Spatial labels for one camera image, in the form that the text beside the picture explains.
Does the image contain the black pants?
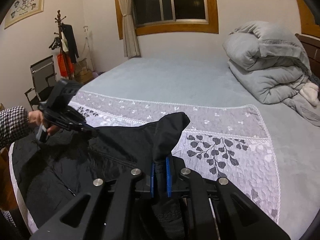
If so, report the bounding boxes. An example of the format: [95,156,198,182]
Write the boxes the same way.
[12,112,190,227]

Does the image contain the wooden coat rack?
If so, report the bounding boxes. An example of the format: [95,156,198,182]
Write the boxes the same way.
[48,10,75,79]

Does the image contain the wooden headboard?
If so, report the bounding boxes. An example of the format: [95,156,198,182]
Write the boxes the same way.
[295,34,320,77]

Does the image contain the person's left hand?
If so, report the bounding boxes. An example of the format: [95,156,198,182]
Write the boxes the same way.
[28,110,60,136]

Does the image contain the framed olympic picture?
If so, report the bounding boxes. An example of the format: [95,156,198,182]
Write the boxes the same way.
[4,0,44,29]

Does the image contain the wooden door frame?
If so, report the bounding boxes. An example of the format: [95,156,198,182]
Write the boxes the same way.
[296,0,320,38]

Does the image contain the light blue bed sheet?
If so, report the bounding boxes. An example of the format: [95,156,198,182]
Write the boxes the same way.
[80,58,319,239]

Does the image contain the white floral bed cover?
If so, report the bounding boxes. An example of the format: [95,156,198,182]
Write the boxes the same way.
[10,90,280,232]

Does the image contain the wooden framed window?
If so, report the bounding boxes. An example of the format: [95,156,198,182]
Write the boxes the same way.
[113,0,219,40]

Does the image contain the white plush item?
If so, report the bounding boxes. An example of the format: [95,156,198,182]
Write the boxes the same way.
[299,82,319,107]

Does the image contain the red bag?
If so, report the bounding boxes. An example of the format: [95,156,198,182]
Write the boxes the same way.
[57,53,74,77]

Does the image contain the beige curtain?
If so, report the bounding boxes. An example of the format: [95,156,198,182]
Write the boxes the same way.
[118,0,141,59]

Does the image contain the cardboard boxes stack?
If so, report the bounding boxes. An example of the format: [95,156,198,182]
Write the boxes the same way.
[73,58,93,84]

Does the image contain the black hanging jacket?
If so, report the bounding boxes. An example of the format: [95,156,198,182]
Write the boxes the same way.
[61,23,79,63]

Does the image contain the black folding chair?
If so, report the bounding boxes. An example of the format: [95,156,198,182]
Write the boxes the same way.
[24,55,57,110]

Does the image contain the checkered left sleeve forearm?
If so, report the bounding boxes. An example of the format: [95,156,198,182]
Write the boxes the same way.
[0,106,30,149]

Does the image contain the grey folded quilt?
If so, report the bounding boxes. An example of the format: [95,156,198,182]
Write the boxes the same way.
[222,21,319,126]

